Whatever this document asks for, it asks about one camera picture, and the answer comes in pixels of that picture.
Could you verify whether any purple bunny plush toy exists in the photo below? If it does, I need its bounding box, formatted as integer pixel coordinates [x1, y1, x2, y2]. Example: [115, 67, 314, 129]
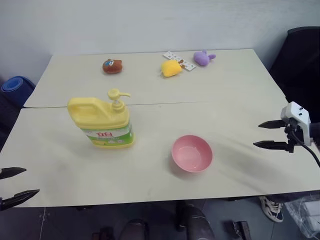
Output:
[192, 49, 217, 67]

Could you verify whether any yellow detergent pump bottle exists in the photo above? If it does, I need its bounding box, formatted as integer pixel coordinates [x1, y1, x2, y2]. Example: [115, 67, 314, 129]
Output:
[66, 87, 136, 151]

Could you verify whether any white printed sticker sheet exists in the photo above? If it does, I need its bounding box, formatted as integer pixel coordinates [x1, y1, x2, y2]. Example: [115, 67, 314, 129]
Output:
[162, 51, 197, 72]

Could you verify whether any white and black sneaker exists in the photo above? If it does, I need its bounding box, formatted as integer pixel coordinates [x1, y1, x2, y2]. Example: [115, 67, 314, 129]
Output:
[258, 195, 285, 223]

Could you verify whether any clear plastic bag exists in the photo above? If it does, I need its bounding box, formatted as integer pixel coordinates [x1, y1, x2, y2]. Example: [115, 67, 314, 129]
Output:
[284, 192, 320, 240]

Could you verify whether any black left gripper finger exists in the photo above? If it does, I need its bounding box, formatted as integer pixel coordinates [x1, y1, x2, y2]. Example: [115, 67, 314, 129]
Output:
[0, 166, 27, 180]
[0, 188, 41, 211]

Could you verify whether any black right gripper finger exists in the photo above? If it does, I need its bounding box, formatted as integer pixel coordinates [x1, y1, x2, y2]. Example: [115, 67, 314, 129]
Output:
[257, 119, 287, 130]
[252, 140, 289, 151]

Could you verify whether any brown bear plush toy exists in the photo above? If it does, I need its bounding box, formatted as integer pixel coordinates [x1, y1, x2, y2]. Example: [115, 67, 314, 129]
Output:
[101, 58, 124, 76]

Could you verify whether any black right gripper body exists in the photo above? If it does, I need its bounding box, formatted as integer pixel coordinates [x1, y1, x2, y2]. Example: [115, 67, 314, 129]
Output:
[284, 117, 302, 154]

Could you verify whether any yellow plush toy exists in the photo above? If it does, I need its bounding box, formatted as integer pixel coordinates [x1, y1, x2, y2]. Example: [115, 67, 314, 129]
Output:
[159, 59, 186, 79]

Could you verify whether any black office chair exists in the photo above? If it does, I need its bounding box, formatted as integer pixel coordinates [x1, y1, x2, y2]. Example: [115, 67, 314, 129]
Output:
[268, 26, 320, 120]

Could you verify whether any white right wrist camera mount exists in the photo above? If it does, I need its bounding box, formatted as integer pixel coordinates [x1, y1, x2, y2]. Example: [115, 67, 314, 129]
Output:
[279, 100, 313, 147]

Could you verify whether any dark rounded shape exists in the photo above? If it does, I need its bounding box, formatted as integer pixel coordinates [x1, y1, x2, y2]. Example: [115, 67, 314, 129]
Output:
[180, 203, 216, 240]
[116, 218, 151, 240]

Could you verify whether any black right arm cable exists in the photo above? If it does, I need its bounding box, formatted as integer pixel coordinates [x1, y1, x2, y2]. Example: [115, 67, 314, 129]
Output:
[290, 124, 320, 168]

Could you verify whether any dark blocky shape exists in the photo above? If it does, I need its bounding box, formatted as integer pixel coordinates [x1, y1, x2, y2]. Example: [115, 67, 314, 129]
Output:
[223, 219, 251, 240]

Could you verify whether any pink plastic bowl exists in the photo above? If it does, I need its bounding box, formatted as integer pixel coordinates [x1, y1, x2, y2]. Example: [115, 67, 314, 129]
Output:
[171, 134, 214, 174]

